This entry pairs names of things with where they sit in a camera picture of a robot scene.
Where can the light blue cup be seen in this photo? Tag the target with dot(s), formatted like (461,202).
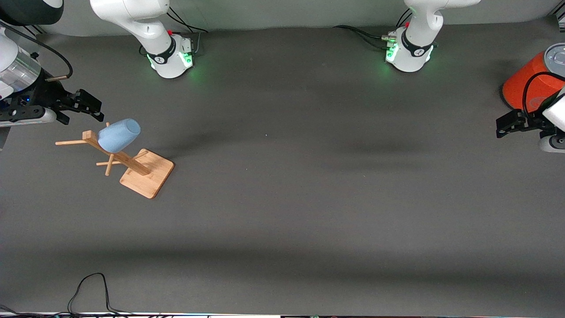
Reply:
(118,134)

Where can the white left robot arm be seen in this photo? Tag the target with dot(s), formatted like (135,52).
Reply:
(417,31)

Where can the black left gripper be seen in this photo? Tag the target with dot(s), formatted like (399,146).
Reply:
(531,119)

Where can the orange can with silver lid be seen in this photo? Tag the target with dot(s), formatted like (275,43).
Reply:
(525,86)

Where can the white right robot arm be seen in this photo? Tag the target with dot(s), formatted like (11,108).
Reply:
(145,26)

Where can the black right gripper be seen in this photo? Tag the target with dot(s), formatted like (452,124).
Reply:
(44,92)

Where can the grey aluminium frame profile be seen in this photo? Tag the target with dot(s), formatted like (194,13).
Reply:
(560,16)

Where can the wooden mug tree stand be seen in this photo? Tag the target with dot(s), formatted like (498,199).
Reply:
(145,174)

